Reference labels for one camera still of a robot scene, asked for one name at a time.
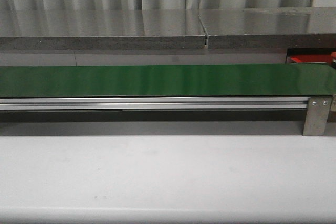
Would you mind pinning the red mushroom push button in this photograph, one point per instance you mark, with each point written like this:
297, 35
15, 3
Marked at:
333, 59

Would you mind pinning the green conveyor belt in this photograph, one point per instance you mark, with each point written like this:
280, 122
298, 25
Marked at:
168, 81

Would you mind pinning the red plastic tray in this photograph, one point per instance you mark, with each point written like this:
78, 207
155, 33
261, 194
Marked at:
319, 58

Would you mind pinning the grey stone counter slab right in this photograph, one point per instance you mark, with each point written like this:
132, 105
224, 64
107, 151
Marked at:
285, 27

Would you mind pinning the grey stone counter slab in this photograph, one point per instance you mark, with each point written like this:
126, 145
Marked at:
51, 30
285, 27

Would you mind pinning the grey stone counter slab left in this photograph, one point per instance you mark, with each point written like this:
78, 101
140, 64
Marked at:
51, 30

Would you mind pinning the steel conveyor support bracket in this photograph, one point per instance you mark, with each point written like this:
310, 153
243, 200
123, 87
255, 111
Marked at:
318, 109

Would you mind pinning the aluminium conveyor side rail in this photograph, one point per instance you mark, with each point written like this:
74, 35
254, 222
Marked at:
154, 103

